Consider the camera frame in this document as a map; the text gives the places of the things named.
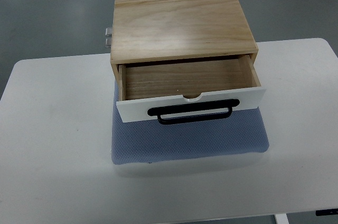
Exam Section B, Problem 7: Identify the black desk control panel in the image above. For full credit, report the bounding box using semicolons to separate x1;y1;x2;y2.
315;208;338;216

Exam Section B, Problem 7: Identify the white drawer black handle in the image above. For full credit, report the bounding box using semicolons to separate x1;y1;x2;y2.
116;54;266;124

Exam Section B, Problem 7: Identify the silver metal clamp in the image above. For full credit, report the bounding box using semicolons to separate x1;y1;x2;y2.
105;27;112;48

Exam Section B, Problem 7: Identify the blue-grey mesh cushion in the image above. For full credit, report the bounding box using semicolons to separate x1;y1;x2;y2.
111;87;269;165

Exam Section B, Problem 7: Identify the white table leg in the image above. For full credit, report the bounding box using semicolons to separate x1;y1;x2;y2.
274;213;289;224

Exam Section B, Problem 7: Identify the wooden drawer cabinet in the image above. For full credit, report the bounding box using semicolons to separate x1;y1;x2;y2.
110;0;259;98

